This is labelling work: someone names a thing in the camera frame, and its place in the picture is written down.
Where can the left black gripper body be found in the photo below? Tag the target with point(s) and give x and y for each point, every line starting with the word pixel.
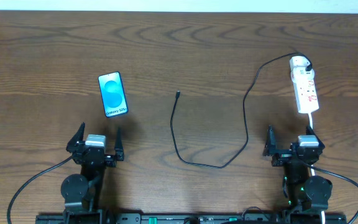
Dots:
pixel 95 156

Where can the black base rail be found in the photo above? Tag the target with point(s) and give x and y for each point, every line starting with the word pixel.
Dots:
pixel 136 218

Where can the blue Galaxy smartphone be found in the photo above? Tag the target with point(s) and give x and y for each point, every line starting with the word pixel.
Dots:
pixel 112 94

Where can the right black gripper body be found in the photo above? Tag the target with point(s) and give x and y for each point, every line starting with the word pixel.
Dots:
pixel 293 157

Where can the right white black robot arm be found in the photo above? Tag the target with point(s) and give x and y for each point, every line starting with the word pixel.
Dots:
pixel 307 194

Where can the white USB charger plug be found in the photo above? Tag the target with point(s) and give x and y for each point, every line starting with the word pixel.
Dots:
pixel 299 61

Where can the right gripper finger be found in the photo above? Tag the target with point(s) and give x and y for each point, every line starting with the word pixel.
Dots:
pixel 310 131
pixel 270 146

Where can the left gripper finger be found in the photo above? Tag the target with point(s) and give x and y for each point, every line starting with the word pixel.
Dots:
pixel 76 140
pixel 118 147

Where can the white power strip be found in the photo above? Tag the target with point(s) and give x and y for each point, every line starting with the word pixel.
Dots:
pixel 305 90

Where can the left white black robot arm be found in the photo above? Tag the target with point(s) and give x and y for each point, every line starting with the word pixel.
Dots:
pixel 82 191

